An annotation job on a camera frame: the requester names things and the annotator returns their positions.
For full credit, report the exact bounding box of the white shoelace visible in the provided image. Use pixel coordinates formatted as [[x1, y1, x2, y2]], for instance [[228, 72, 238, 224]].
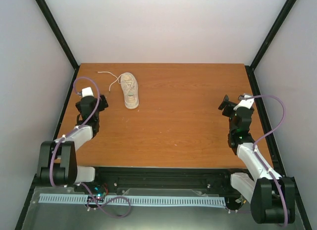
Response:
[[98, 71, 122, 92]]

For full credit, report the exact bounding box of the white lace sneaker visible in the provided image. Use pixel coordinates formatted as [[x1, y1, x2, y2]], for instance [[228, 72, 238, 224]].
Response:
[[120, 72, 139, 109]]

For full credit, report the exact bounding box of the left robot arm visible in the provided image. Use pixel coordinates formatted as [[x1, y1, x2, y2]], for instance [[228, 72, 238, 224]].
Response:
[[36, 94, 108, 192]]

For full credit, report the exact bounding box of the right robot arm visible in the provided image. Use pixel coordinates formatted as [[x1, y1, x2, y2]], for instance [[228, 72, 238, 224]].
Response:
[[219, 94, 295, 227]]

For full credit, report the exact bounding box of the small green-lit circuit board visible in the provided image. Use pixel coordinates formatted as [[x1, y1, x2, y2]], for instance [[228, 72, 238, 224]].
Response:
[[92, 185, 108, 203]]

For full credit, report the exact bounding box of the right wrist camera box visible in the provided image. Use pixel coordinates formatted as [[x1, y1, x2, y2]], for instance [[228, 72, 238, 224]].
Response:
[[233, 93, 254, 111]]

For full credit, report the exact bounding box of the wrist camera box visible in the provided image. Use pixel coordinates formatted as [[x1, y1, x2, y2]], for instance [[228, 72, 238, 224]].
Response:
[[233, 93, 254, 111], [79, 87, 94, 97]]

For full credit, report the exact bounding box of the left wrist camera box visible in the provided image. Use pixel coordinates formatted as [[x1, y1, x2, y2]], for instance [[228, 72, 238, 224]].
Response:
[[79, 87, 94, 97]]

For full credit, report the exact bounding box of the black right table rail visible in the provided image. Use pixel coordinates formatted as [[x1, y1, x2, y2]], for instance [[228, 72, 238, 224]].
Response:
[[245, 65, 312, 230]]

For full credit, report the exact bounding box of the black front mounting rail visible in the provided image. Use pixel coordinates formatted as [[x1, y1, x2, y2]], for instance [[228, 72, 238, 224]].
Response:
[[86, 167, 250, 196]]

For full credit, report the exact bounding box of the black left frame post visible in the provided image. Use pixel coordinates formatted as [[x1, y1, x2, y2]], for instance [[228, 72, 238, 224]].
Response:
[[35, 0, 79, 70]]

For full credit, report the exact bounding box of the black frame post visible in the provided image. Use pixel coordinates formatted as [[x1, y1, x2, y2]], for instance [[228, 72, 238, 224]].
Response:
[[35, 0, 79, 70], [249, 0, 297, 73]]

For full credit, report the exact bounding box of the light blue cable duct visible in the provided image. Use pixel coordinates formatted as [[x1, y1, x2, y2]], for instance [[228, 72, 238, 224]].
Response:
[[38, 193, 226, 208]]

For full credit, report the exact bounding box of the black right frame post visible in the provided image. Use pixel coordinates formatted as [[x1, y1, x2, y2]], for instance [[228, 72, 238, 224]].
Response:
[[249, 0, 297, 73]]

